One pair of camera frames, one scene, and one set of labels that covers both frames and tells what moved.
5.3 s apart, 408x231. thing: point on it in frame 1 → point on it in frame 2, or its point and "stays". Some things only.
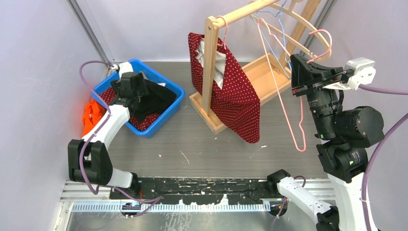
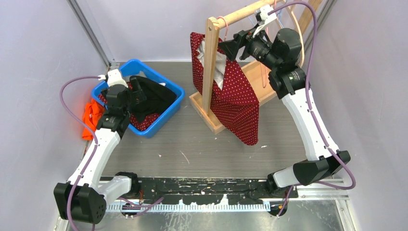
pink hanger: x=260 y=21 → x=264 y=86
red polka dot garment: x=235 y=101 stays
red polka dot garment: x=108 y=96 stays
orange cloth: x=93 y=112 stays
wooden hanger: x=293 y=43 → x=299 y=32
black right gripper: x=303 y=72 → x=231 y=47
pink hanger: x=224 y=44 stays
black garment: x=156 y=101 stays
